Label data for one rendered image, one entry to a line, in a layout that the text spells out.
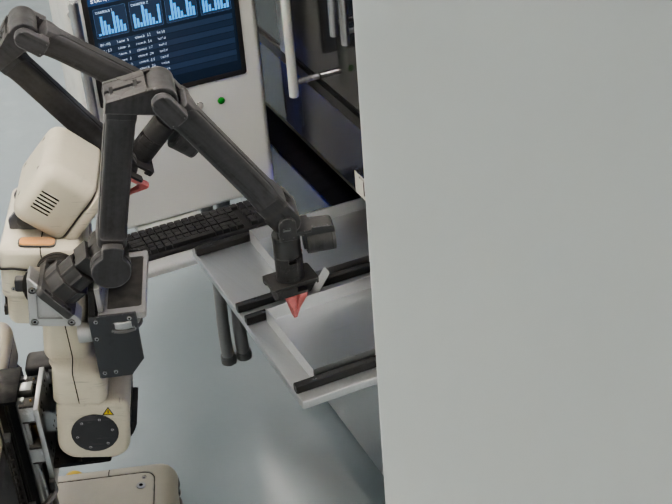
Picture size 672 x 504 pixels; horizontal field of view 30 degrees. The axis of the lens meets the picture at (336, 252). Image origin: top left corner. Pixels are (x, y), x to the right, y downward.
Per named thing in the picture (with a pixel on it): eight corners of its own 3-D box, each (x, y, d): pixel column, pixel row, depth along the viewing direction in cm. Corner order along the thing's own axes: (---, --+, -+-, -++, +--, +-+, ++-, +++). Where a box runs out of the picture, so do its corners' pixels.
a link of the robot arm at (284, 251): (268, 224, 253) (273, 238, 248) (301, 218, 254) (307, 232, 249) (272, 253, 256) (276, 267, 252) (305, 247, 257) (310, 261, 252)
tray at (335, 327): (399, 278, 296) (398, 265, 294) (454, 333, 276) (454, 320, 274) (266, 321, 285) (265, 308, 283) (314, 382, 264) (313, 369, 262)
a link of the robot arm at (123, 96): (97, 60, 223) (101, 89, 216) (173, 62, 227) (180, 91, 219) (86, 257, 250) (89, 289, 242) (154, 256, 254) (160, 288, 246)
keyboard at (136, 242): (258, 202, 347) (257, 194, 345) (277, 224, 336) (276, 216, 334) (119, 241, 334) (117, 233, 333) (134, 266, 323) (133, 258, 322)
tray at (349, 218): (371, 206, 325) (371, 194, 324) (419, 252, 305) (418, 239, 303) (250, 242, 314) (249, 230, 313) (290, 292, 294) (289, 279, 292)
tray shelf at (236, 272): (363, 204, 330) (363, 198, 329) (502, 340, 275) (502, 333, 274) (192, 254, 315) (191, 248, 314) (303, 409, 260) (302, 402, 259)
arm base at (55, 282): (41, 261, 250) (35, 295, 240) (69, 237, 248) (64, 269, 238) (73, 287, 254) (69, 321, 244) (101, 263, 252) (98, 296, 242)
